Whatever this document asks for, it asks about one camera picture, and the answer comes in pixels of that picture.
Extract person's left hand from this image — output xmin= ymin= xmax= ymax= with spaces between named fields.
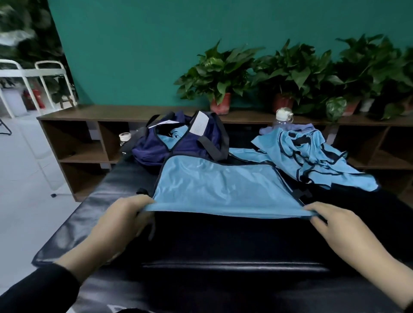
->
xmin=87 ymin=193 xmax=156 ymax=262

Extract person's right hand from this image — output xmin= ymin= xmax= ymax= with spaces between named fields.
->
xmin=303 ymin=201 xmax=388 ymax=275

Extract navy blue bag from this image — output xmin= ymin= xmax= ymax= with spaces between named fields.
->
xmin=119 ymin=111 xmax=231 ymax=167

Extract light blue vest black trim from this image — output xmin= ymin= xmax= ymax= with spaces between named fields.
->
xmin=158 ymin=124 xmax=191 ymax=150
xmin=137 ymin=153 xmax=317 ymax=220
xmin=229 ymin=126 xmax=380 ymax=193

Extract clear bottle silver cap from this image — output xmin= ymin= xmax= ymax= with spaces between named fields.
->
xmin=275 ymin=107 xmax=294 ymax=128

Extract person's right forearm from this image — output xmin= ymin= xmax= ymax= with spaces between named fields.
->
xmin=368 ymin=248 xmax=413 ymax=313

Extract person's left forearm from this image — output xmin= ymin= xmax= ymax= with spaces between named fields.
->
xmin=0 ymin=242 xmax=104 ymax=313

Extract wooden shelf cabinet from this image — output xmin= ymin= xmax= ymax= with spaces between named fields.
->
xmin=37 ymin=105 xmax=413 ymax=202

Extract black leather bench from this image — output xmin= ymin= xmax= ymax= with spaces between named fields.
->
xmin=32 ymin=138 xmax=413 ymax=313

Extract red bottle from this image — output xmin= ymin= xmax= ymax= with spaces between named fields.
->
xmin=25 ymin=87 xmax=47 ymax=110

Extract green plant in red pot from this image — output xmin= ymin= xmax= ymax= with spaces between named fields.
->
xmin=377 ymin=45 xmax=413 ymax=120
xmin=248 ymin=39 xmax=336 ymax=114
xmin=174 ymin=40 xmax=265 ymax=116

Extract green plant in white pot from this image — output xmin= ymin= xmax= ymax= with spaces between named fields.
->
xmin=319 ymin=34 xmax=401 ymax=122

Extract white wheeled cart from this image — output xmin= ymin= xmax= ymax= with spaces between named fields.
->
xmin=0 ymin=59 xmax=78 ymax=197

